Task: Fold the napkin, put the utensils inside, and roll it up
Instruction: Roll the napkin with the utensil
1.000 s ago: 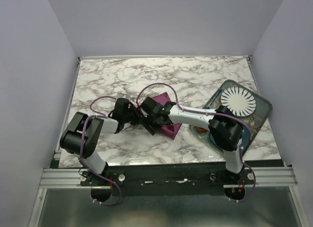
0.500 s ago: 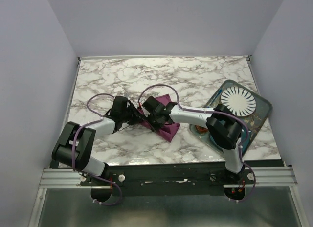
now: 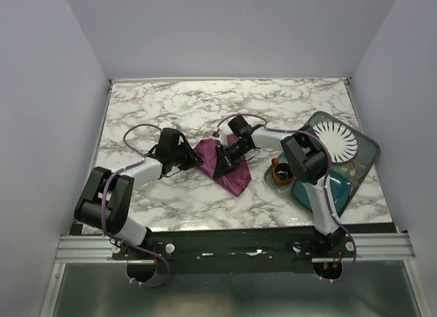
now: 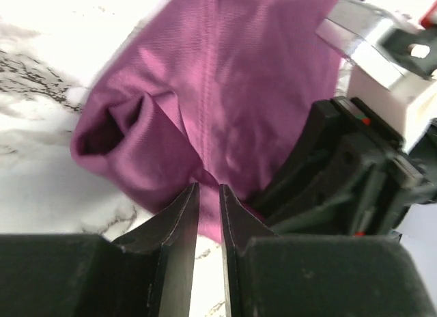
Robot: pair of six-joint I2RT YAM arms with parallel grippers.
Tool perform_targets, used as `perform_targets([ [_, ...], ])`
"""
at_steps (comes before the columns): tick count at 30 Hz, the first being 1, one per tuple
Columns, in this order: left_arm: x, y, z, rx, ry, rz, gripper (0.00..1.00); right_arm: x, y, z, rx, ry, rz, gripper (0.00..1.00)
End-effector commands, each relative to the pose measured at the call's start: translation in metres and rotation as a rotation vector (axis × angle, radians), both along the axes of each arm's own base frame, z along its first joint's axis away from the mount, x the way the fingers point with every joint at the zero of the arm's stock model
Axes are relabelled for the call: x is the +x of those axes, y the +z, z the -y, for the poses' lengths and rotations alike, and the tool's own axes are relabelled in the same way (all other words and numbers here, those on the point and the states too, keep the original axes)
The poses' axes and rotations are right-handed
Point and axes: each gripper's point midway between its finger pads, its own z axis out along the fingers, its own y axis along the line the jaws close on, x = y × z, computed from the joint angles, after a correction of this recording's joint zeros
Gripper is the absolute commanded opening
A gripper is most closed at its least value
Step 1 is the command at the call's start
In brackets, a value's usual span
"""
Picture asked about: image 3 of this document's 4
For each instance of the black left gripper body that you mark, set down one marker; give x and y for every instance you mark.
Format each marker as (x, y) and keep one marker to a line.
(186, 161)

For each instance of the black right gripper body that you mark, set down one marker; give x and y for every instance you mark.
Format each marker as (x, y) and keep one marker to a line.
(229, 155)

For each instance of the purple cloth napkin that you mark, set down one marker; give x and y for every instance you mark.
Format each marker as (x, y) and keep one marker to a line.
(236, 181)

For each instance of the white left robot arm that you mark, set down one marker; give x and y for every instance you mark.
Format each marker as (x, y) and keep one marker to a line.
(105, 200)

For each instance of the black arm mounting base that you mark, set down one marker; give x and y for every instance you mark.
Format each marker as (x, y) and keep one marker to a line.
(255, 250)

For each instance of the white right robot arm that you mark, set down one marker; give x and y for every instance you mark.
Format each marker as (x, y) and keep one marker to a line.
(310, 164)

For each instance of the orange patterned mug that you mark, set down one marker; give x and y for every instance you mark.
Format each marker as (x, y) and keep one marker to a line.
(281, 173)

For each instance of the white blue striped plate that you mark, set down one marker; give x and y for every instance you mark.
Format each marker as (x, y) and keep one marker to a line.
(339, 140)

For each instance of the teal square plate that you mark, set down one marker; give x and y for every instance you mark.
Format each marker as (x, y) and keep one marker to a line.
(340, 188)

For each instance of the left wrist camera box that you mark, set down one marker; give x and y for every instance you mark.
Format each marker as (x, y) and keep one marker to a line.
(168, 141)

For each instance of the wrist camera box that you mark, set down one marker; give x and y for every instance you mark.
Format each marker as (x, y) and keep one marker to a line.
(168, 141)
(239, 126)

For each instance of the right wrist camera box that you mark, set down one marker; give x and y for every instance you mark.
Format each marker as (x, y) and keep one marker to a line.
(239, 126)

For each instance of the aluminium frame rail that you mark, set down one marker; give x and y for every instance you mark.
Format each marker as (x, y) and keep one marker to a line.
(98, 249)

